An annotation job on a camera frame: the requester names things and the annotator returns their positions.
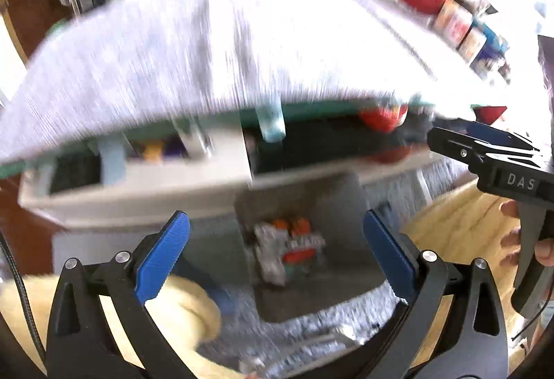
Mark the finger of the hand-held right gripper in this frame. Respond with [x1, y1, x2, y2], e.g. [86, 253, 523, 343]
[450, 118, 539, 153]
[427, 126, 492, 173]

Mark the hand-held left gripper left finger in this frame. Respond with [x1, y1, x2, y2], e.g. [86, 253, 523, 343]
[45, 210, 198, 379]

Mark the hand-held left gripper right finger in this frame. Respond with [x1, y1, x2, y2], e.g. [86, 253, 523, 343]
[363, 209, 510, 379]

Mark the grey bin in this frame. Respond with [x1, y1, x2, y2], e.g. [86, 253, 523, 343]
[235, 173, 392, 324]

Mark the person's right hand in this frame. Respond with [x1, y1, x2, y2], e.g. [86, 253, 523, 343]
[499, 199, 554, 268]

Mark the yellow fluffy clothing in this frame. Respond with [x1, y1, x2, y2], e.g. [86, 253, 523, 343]
[0, 273, 223, 379]

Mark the red round object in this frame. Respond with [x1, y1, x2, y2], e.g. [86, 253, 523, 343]
[359, 102, 410, 134]

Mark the white bottle with orange label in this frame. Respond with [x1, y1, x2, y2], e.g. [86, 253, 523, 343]
[458, 26, 488, 65]

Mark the white bottle with red label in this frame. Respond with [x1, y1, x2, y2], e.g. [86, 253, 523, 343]
[433, 0, 473, 43]

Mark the grey table cloth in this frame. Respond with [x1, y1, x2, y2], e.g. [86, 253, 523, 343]
[0, 0, 477, 165]

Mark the white table frame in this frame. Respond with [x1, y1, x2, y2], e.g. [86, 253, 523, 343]
[18, 102, 436, 229]

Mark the black cable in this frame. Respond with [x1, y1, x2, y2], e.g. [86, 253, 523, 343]
[0, 229, 47, 367]

